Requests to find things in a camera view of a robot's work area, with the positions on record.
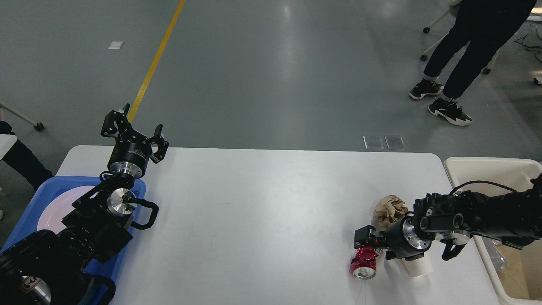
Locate silver floor socket plate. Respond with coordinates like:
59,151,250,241
363,136,384,150

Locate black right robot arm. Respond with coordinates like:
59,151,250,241
354,176,542,262

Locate clear plastic wrap in bin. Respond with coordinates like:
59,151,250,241
484,238,507,272

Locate person leg dark trousers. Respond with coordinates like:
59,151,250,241
2,139,54,190

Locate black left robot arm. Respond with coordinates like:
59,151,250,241
1,104,169,305

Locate brown paper ball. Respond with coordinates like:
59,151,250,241
373,195,409,230

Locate pink plastic plate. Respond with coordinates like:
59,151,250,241
36,186,93,234

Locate walking person legs sneakers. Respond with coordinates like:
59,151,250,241
409,0,536,127

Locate black floor cables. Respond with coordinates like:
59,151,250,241
514,21,542,64

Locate white chair leg left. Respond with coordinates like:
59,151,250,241
0,102,45,132

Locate beige plastic bin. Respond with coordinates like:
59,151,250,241
445,158,542,305

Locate white paper cup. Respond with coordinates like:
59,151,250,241
399,255,434,278

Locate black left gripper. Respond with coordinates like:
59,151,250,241
100,103,169,178

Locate crushed red soda can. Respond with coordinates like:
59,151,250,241
350,247,379,280

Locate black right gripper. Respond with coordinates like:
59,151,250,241
354,217,432,261

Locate brown paper bag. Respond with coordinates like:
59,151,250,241
496,246,541,301

